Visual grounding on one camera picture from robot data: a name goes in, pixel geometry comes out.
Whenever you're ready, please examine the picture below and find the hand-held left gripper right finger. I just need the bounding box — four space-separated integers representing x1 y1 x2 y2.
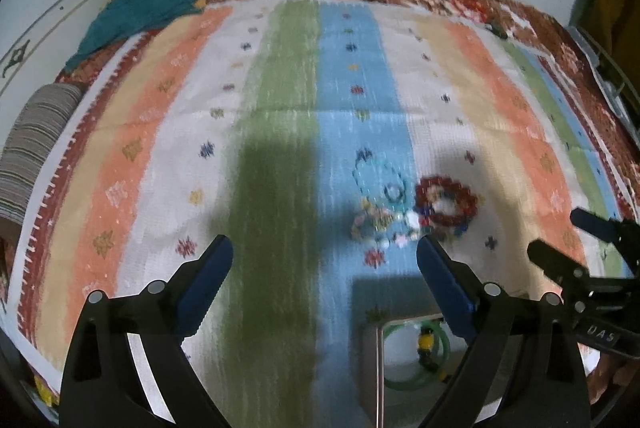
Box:
416 235 593 428

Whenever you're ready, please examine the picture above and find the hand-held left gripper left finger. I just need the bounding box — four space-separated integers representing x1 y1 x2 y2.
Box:
59 234 236 428

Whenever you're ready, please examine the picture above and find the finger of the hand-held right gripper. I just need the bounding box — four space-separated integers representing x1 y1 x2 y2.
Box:
570 207 640 278
527 238 594 310

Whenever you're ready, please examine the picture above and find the multicoloured bead bracelet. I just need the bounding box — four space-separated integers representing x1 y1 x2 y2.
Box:
422 208 473 241

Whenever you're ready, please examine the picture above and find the red bead bracelet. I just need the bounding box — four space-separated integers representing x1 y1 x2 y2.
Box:
414 175 482 230

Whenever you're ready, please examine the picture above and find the pastel bead bracelet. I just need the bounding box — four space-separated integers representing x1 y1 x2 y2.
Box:
349 207 427 250

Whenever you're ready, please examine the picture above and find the green bangle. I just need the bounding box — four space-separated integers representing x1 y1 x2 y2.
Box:
382 319 452 392

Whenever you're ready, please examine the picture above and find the metal tin box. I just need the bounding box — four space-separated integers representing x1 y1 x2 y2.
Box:
357 315 471 428

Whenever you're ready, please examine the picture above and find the turquoise bead necklace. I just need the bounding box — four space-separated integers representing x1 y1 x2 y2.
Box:
351 157 407 210

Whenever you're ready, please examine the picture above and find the yellow cloth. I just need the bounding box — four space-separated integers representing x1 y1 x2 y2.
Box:
30 373 57 409

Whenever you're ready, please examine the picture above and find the grey striped folded blanket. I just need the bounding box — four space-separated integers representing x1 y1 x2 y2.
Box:
0 83 86 229

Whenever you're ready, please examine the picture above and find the colourful striped cloth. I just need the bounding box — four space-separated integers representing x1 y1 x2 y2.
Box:
0 0 637 428

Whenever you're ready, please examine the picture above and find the white wire rack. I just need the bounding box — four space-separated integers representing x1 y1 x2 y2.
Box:
570 25 640 109

